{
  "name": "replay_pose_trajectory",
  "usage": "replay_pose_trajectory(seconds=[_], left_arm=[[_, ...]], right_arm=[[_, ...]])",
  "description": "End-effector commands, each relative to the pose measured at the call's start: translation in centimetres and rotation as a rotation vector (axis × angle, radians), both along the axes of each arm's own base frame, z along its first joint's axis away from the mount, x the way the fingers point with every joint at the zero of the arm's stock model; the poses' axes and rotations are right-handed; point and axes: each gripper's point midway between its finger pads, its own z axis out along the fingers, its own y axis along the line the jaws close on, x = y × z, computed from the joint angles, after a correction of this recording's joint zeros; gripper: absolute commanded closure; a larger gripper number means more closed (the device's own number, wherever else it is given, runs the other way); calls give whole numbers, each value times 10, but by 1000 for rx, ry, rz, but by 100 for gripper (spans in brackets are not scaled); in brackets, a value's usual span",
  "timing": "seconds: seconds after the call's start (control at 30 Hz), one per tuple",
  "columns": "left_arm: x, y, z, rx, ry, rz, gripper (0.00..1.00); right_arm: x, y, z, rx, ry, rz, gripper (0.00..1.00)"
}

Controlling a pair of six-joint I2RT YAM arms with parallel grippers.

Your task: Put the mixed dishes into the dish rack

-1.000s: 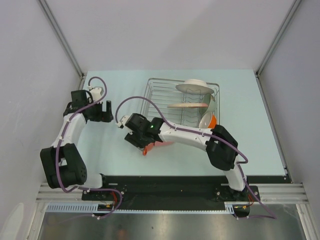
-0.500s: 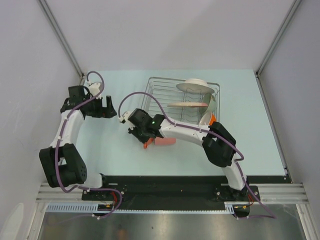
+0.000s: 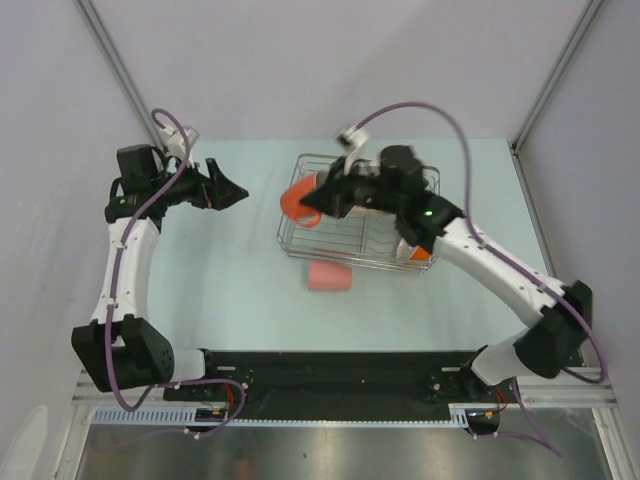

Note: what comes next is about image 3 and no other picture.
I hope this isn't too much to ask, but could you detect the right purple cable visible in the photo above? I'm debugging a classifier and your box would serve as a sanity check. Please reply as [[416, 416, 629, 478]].
[[349, 101, 609, 459]]

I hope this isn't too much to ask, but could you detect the white slotted cable duct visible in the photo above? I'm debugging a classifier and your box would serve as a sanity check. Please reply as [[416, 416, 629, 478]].
[[92, 403, 526, 427]]

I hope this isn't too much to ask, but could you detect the aluminium frame post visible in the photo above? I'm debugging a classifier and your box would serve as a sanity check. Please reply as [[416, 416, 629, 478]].
[[511, 0, 607, 154], [73, 0, 164, 148]]

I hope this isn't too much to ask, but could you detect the beige and pink floral plate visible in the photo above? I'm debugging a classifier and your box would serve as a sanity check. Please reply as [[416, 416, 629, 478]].
[[351, 206, 389, 216]]

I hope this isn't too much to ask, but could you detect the aluminium front rail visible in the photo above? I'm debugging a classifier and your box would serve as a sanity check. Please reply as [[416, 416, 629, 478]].
[[517, 372, 617, 409]]

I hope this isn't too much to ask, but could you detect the metal wire dish rack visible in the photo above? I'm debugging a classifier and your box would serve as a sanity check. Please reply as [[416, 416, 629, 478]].
[[275, 152, 442, 275]]

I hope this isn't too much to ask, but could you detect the white and orange bowl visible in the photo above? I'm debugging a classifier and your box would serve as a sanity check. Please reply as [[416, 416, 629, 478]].
[[396, 239, 431, 262]]

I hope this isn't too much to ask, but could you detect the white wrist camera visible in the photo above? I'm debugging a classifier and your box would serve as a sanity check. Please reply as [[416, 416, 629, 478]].
[[160, 126, 200, 159], [336, 125, 369, 174]]

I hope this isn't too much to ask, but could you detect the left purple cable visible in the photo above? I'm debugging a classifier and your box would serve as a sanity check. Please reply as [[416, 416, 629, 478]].
[[89, 107, 247, 449]]

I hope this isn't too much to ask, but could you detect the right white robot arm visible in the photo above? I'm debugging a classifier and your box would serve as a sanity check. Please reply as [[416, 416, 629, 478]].
[[296, 145, 593, 401]]

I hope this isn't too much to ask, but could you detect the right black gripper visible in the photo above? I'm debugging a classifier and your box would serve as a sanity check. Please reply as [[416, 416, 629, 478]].
[[298, 157, 400, 222]]

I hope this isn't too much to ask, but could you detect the right aluminium frame post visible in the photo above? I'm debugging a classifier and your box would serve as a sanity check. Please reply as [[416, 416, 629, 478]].
[[511, 0, 607, 154]]

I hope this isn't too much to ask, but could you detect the orange mug white inside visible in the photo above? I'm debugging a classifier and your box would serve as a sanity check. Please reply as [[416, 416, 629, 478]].
[[280, 174, 322, 228]]

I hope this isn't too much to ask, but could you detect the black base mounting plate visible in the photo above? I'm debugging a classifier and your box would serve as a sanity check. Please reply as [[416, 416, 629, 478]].
[[164, 349, 586, 421]]

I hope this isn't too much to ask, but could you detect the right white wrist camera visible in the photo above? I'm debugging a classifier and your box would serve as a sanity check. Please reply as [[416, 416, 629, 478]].
[[336, 125, 369, 174]]

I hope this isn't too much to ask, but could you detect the pink plastic cup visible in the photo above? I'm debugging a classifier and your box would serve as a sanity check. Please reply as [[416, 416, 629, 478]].
[[307, 260, 353, 292]]

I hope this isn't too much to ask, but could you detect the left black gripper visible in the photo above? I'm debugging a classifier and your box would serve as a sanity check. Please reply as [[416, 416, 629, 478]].
[[152, 155, 248, 211]]

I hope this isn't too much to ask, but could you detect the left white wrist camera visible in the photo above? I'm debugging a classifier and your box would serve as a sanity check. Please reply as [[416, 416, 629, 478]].
[[160, 126, 200, 159]]

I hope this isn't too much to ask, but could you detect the purple cable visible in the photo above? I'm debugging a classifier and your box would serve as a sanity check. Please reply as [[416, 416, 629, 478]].
[[89, 107, 247, 449], [349, 101, 609, 459]]

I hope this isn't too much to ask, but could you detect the left aluminium frame post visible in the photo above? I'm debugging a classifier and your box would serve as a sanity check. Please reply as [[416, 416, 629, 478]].
[[73, 0, 164, 148]]

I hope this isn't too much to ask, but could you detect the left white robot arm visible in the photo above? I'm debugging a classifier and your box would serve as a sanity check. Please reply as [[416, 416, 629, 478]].
[[71, 145, 249, 400]]

